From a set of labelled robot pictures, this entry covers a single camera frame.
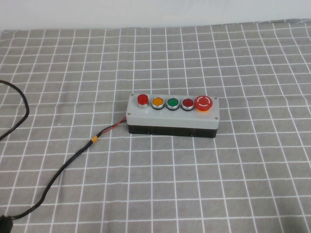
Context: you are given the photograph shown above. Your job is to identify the yellow flat push button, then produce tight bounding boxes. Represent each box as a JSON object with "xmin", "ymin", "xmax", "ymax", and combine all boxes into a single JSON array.
[{"xmin": 151, "ymin": 96, "xmax": 165, "ymax": 111}]

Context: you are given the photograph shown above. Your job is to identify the green flat push button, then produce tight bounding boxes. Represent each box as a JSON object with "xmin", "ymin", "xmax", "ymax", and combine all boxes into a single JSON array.
[{"xmin": 166, "ymin": 97, "xmax": 181, "ymax": 112}]

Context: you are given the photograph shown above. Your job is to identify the grey button box black base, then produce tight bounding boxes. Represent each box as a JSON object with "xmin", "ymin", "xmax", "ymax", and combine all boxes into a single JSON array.
[{"xmin": 126, "ymin": 93, "xmax": 220, "ymax": 139}]

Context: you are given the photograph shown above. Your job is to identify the red indicator lamp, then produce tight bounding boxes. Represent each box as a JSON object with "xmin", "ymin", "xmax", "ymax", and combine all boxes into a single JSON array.
[{"xmin": 136, "ymin": 94, "xmax": 150, "ymax": 110}]

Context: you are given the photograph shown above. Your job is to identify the black power cable yellow connector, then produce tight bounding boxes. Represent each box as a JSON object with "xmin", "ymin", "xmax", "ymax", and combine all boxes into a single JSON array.
[{"xmin": 0, "ymin": 80, "xmax": 128, "ymax": 220}]

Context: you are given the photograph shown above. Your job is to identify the grey white-checked tablecloth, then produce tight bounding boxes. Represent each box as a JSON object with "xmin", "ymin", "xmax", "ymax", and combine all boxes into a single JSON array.
[{"xmin": 0, "ymin": 18, "xmax": 311, "ymax": 233}]

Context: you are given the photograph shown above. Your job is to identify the red mushroom emergency stop button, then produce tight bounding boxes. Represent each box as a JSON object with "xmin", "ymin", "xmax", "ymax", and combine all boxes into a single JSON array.
[{"xmin": 194, "ymin": 95, "xmax": 214, "ymax": 113}]

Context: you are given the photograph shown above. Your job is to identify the red push button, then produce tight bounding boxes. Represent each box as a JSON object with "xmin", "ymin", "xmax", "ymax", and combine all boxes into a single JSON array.
[{"xmin": 181, "ymin": 98, "xmax": 195, "ymax": 112}]

